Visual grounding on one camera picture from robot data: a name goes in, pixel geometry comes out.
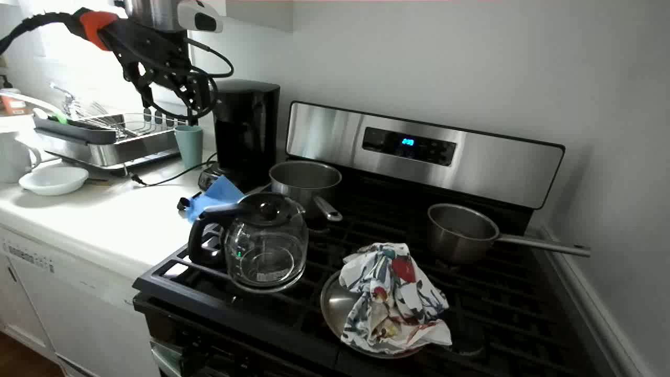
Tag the sink faucet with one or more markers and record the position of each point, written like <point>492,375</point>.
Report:
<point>65,95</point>

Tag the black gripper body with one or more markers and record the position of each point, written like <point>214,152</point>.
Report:
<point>154,49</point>

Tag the brown object by sink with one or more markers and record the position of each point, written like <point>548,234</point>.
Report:
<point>13,105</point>

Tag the white strip with dark holes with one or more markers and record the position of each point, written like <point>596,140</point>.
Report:
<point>165,118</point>

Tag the glass coffee carafe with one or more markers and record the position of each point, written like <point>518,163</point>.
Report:
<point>265,245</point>

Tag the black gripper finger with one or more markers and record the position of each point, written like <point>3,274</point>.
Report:
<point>148,95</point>
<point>196,98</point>

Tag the white framed window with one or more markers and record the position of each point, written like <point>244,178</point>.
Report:
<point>70,71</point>

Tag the blue cloth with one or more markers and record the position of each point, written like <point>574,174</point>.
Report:
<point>217,196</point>

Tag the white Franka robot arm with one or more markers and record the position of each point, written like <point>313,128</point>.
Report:
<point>202,18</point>

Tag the white bowl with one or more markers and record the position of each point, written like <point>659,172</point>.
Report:
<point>54,181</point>

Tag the small black object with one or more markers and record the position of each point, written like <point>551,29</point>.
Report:
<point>186,206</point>

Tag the steel frying pan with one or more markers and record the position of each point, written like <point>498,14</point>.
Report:
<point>336,307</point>

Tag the metal dish rack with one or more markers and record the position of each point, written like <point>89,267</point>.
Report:
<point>105,150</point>

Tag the black and steel stove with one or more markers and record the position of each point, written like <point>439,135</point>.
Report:
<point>489,168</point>

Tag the white pitcher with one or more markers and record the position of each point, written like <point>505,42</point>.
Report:
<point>13,158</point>

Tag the teal cup beside coffee maker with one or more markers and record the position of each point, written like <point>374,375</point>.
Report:
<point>190,147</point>

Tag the patterned kitchen towel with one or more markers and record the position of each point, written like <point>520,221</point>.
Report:
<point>390,300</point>

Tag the black coffee maker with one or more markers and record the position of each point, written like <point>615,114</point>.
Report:
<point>244,132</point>

